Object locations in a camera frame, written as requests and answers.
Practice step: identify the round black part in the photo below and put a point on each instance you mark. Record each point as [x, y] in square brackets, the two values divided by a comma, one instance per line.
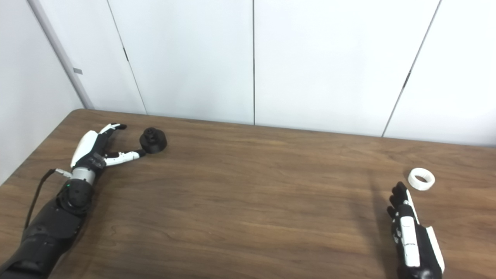
[153, 140]

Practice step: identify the small grey wall tag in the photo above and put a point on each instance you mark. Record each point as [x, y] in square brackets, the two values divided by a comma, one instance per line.
[77, 71]

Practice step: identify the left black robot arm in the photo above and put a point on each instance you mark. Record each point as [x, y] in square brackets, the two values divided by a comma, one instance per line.
[54, 228]

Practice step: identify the grey wall corner post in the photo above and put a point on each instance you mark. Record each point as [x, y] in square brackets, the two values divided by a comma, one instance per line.
[60, 52]

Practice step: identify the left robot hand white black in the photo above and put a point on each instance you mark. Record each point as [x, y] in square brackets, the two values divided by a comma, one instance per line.
[85, 145]

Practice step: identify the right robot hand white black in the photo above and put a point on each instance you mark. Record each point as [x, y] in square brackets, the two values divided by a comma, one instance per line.
[410, 240]

